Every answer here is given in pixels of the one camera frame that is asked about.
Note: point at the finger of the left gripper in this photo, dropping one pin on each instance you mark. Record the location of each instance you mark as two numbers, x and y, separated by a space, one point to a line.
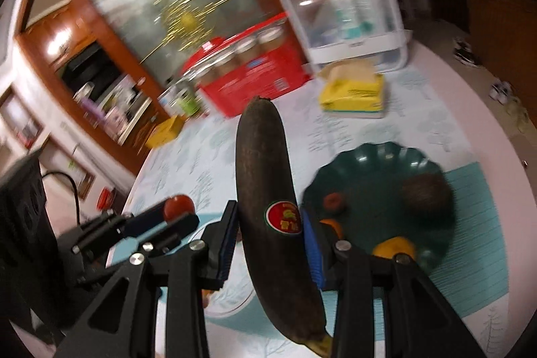
112 226
173 231

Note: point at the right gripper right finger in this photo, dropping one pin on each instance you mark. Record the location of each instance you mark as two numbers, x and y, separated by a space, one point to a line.
378 294

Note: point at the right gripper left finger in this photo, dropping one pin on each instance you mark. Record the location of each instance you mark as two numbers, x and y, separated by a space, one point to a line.
121 320

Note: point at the red cherry tomato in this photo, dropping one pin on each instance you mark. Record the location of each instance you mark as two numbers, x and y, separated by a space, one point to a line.
177 206

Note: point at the dark overripe banana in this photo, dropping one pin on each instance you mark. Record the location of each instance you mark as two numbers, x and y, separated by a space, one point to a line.
272 230

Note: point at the wrinkled red fruit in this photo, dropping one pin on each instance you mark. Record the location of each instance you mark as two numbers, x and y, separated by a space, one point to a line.
334 202

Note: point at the red bucket on floor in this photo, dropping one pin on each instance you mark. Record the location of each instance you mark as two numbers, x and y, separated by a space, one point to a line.
106 199

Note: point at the teal striped placemat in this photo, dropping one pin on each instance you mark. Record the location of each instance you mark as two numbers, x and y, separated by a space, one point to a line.
473 276

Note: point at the yellow flat box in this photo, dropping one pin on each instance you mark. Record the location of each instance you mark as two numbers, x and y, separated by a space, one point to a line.
165 132

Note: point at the small mandarin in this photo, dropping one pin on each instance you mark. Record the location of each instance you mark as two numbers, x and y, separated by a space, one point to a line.
335 226

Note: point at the dark avocado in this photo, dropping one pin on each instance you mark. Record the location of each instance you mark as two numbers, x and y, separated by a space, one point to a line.
428 197

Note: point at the dark green scalloped plate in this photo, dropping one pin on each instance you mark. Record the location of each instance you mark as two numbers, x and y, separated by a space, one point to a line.
370 177

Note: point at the green label bottle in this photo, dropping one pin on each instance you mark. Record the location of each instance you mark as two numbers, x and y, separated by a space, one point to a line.
186 98

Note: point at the red jar package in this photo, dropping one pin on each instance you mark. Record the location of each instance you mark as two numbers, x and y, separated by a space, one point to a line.
264 60

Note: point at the yellow tissue pack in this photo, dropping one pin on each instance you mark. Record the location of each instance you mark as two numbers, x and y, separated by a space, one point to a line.
352 88

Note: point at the white clear storage box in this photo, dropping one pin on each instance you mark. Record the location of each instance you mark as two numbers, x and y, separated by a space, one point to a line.
336 30

